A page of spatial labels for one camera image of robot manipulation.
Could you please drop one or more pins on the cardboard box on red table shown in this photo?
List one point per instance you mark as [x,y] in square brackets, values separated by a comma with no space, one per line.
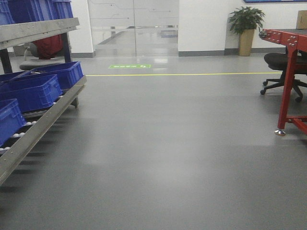
[301,22]

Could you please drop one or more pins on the glass double door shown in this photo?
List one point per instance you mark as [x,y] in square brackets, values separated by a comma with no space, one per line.
[134,27]

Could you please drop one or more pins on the blue plastic crate far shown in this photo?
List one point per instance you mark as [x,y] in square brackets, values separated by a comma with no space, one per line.
[68,73]

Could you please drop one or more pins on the blue plastic crate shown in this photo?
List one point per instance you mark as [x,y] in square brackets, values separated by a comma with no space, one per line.
[11,119]
[68,73]
[33,93]

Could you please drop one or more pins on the blue plastic crate middle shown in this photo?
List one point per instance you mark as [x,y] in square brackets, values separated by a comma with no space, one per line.
[33,93]

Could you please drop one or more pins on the grey chair with red jacket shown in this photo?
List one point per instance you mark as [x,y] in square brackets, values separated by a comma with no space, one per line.
[43,52]

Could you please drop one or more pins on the potted green plant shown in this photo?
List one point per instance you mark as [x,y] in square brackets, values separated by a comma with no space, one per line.
[243,22]

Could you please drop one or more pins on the black office chair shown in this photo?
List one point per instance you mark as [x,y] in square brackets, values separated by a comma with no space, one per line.
[278,61]

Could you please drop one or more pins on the red metal conveyor table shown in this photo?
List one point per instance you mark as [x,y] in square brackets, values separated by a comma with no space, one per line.
[294,40]

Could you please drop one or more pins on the blue plastic crate near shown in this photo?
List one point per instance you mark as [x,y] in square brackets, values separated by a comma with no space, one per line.
[11,119]

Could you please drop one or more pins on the grey metal roller rack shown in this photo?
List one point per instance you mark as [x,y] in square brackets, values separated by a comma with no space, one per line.
[16,34]

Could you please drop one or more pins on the blue crates upper shelf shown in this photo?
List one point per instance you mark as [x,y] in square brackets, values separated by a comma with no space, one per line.
[24,11]

